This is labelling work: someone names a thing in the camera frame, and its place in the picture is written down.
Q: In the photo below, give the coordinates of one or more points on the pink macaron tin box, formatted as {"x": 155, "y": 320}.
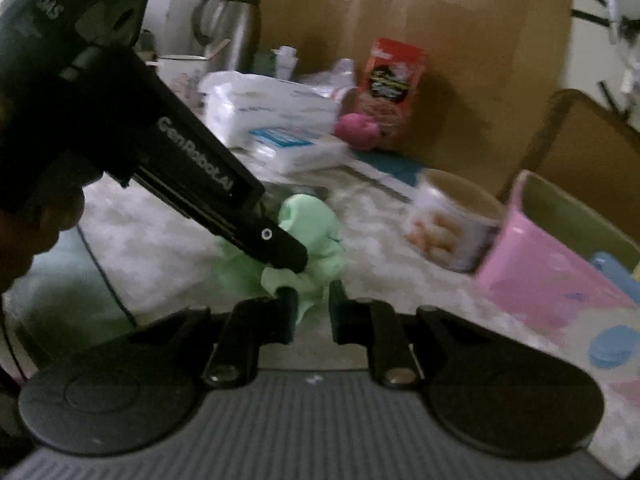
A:
{"x": 546, "y": 269}

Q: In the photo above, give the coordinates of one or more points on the white enamel mug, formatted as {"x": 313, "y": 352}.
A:
{"x": 182, "y": 75}

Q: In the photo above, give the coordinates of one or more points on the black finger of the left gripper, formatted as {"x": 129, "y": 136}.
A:
{"x": 277, "y": 247}

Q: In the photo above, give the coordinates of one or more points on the red snack box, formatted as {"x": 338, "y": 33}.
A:
{"x": 388, "y": 87}

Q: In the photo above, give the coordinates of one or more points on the brown cardboard sheet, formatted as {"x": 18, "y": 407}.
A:
{"x": 490, "y": 68}

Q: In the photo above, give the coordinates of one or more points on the teal quilted mat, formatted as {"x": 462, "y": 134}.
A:
{"x": 393, "y": 163}

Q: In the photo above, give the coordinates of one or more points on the steel thermos jug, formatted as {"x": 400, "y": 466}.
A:
{"x": 229, "y": 32}

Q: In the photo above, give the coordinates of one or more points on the teal printed sponge pack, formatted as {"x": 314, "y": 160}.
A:
{"x": 627, "y": 281}

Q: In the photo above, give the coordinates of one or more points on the small white tube box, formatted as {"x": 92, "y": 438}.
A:
{"x": 285, "y": 61}

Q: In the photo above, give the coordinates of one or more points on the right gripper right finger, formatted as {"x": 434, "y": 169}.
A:
{"x": 374, "y": 325}

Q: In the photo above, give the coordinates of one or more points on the white tissue pack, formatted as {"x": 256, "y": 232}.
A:
{"x": 234, "y": 104}

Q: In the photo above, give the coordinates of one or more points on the pink fluffy ball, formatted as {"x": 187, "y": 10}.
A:
{"x": 361, "y": 132}

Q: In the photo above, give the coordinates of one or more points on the brown chair back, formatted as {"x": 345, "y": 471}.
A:
{"x": 581, "y": 144}

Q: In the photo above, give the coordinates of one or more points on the white round snack can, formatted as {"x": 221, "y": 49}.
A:
{"x": 452, "y": 221}

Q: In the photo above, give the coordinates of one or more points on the clear plastic bag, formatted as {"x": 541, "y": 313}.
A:
{"x": 333, "y": 84}

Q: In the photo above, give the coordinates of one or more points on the person's left hand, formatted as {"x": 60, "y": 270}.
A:
{"x": 26, "y": 234}

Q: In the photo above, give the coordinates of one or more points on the light green soft cloth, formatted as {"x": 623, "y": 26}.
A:
{"x": 314, "y": 224}

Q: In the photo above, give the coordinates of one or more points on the white blue sponge pack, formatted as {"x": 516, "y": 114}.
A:
{"x": 293, "y": 150}

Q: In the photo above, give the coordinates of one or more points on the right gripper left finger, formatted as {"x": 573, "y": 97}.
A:
{"x": 251, "y": 325}

